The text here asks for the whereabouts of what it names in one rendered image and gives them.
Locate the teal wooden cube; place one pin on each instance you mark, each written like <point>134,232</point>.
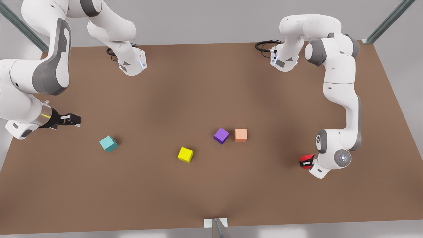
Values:
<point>108,143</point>

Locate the purple wooden cube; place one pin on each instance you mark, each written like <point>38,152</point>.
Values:
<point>221,135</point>

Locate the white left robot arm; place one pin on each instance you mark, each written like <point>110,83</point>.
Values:
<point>340,86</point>

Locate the silver frame post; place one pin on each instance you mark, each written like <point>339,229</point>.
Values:
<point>23,26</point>
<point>386,21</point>
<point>216,228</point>

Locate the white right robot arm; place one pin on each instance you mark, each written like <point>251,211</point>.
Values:
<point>53,66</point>

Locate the orange wooden cube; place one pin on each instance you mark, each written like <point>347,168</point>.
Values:
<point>240,135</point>

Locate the yellow wooden cube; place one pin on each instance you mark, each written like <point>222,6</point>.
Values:
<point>185,154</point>

